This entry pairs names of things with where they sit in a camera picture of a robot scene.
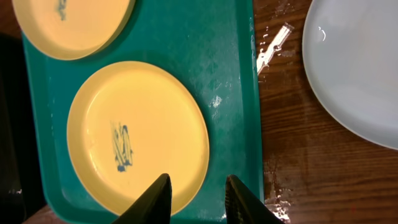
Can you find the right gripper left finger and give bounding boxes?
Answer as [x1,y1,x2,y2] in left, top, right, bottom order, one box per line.
[113,173,172,224]

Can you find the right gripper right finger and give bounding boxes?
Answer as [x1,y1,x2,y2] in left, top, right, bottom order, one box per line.
[224,175,284,224]

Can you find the white plate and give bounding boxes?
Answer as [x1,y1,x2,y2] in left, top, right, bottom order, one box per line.
[302,0,397,149]

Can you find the teal plastic tray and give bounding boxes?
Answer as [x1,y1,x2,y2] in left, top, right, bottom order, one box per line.
[23,0,264,223]

